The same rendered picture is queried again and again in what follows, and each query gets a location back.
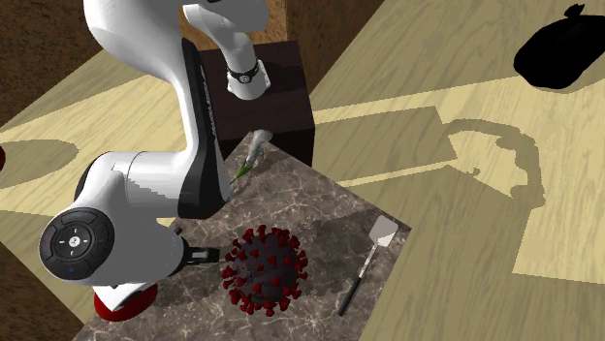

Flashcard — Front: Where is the grey ball with red spikes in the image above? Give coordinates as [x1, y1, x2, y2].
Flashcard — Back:
[220, 224, 310, 318]

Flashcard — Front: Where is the white flower with green stem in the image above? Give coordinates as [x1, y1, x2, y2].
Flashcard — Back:
[229, 129, 274, 185]

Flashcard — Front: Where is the dark brown robot stand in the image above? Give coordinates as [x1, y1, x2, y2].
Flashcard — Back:
[198, 40, 316, 168]

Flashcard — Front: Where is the black lumpy object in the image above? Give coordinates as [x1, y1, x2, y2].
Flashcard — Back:
[513, 3, 605, 91]

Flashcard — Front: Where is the silver spatula with black handle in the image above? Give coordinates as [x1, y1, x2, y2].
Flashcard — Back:
[336, 215, 400, 318]

